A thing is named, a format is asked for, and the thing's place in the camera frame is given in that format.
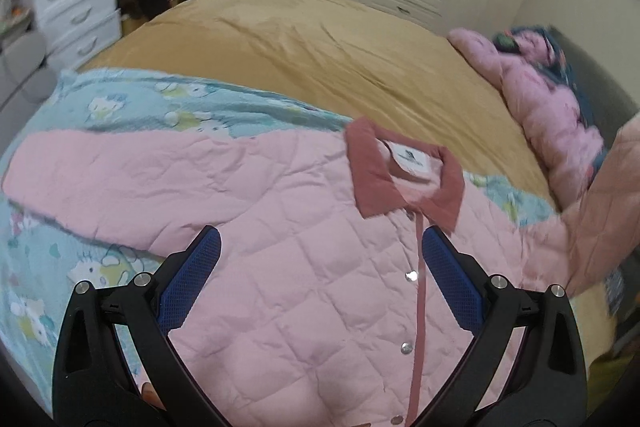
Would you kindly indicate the pink quilted jacket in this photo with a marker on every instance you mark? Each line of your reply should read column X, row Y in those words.
column 321, row 311

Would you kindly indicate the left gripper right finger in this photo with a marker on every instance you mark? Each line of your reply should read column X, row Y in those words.
column 524, row 366

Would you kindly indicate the person left hand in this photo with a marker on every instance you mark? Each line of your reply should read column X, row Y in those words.
column 149, row 395

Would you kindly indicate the hello kitty blue sheet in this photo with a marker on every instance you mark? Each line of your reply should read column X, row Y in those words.
column 40, row 263

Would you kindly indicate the white drawer chest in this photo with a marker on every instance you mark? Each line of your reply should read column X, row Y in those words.
column 75, row 31

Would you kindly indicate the pink floral duvet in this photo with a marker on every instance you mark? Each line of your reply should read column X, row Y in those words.
column 531, row 71

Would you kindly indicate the tan bed blanket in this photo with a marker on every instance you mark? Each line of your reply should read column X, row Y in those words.
column 341, row 56

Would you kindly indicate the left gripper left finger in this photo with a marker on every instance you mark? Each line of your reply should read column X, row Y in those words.
column 92, row 384

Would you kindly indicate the grey headboard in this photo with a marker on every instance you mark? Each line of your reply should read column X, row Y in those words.
column 604, row 103

